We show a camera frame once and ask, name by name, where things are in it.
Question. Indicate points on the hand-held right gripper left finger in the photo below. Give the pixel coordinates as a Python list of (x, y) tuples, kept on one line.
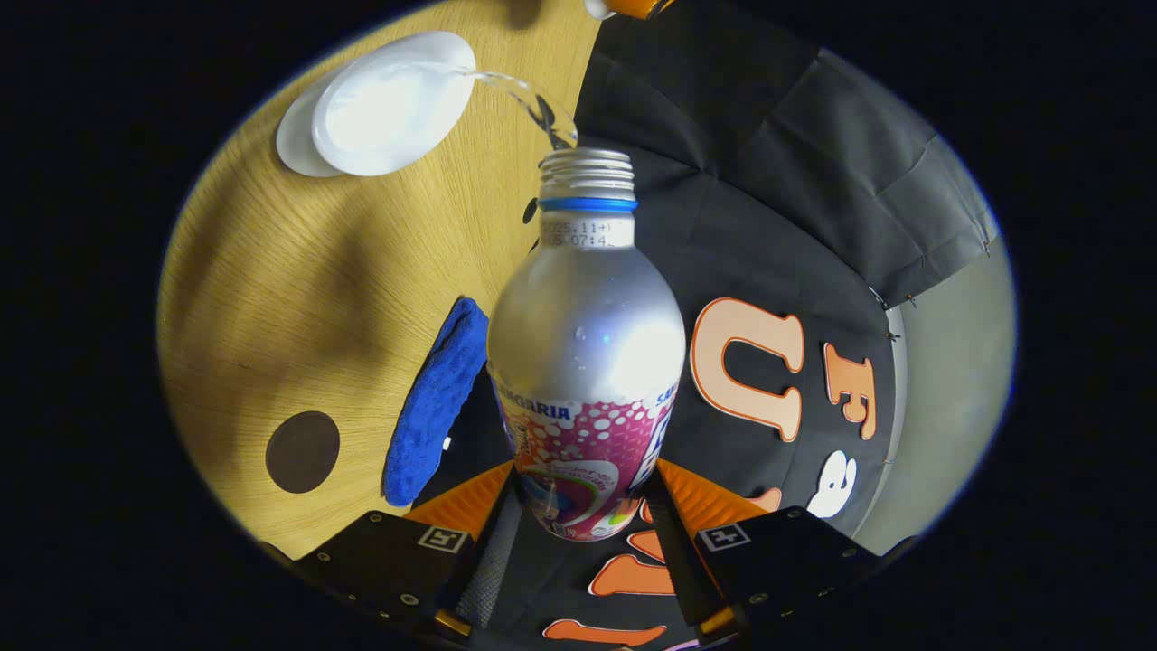
[(389, 561)]

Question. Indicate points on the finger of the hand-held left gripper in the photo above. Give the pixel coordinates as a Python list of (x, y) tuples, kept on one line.
[(637, 8)]

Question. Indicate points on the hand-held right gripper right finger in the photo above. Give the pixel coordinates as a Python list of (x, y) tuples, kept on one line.
[(786, 561)]

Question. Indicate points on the clear water stream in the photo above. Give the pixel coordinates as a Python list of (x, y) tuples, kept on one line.
[(533, 98)]

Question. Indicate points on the dark round coaster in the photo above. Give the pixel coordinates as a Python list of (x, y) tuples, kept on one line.
[(303, 452)]

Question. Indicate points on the white teacup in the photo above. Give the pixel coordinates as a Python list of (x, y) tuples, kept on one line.
[(393, 104)]

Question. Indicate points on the silver water bottle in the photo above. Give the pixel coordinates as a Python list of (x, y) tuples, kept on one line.
[(583, 362)]

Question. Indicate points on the blue towel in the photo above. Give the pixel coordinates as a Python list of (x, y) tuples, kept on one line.
[(434, 407)]

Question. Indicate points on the white saucer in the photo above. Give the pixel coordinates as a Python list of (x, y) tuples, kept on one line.
[(294, 136)]

